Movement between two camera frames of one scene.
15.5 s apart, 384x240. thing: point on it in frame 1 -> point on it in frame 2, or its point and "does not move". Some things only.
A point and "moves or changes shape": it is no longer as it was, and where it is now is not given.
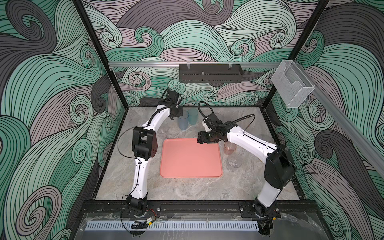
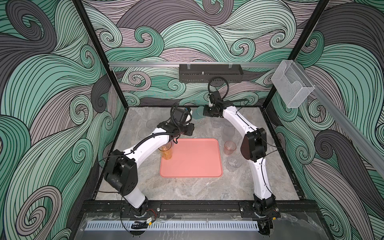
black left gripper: [180, 112] -> [190, 128]
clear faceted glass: [234, 162] does not move
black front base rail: [155, 207] does not move
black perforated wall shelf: [210, 73] does not move
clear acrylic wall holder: [292, 84] does not move
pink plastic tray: [187, 158] does not move
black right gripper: [201, 136] -> [205, 111]
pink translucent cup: [229, 147] does not move
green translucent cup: [193, 113] moves or changes shape
